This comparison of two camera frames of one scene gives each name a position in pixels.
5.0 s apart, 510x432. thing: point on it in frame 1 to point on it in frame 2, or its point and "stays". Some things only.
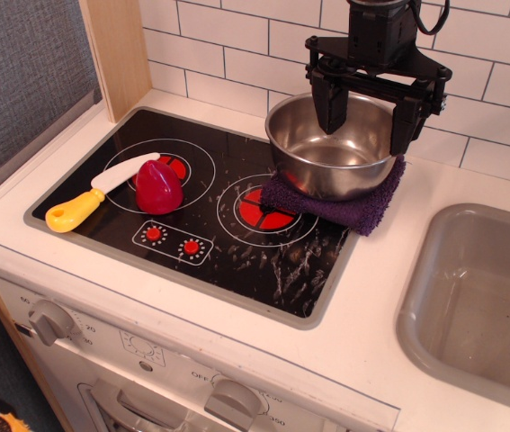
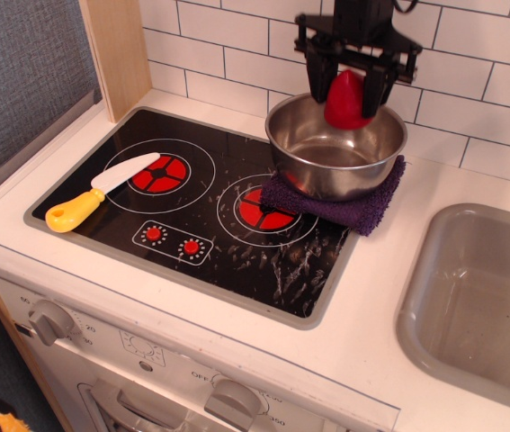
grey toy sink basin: (469, 301) stays
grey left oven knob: (49, 321) stays
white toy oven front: (116, 374) stays
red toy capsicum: (158, 187) to (344, 98)
